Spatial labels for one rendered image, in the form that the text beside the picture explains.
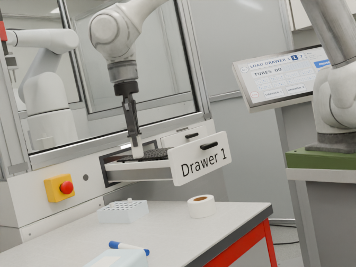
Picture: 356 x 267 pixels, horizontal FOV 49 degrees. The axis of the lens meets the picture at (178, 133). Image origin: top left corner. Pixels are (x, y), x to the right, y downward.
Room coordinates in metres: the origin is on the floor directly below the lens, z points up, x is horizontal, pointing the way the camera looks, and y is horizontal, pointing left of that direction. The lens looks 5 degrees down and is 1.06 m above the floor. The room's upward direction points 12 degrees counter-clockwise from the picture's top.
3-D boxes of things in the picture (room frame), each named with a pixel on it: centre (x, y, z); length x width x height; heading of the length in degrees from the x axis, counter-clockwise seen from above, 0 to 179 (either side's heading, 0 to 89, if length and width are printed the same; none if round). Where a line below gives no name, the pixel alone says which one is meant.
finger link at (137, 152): (1.22, 0.13, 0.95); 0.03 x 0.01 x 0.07; 88
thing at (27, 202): (1.80, 0.52, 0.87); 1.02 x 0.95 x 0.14; 139
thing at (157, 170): (1.38, 0.10, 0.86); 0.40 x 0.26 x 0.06; 49
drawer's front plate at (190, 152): (1.24, -0.06, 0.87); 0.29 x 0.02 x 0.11; 139
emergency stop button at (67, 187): (1.17, 0.36, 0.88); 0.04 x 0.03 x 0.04; 139
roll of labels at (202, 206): (1.01, -0.02, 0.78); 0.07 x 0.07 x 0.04
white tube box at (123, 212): (1.13, 0.20, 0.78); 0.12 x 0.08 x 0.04; 55
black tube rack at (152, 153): (1.37, 0.09, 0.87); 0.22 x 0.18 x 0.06; 49
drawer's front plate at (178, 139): (1.69, -0.03, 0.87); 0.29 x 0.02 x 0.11; 139
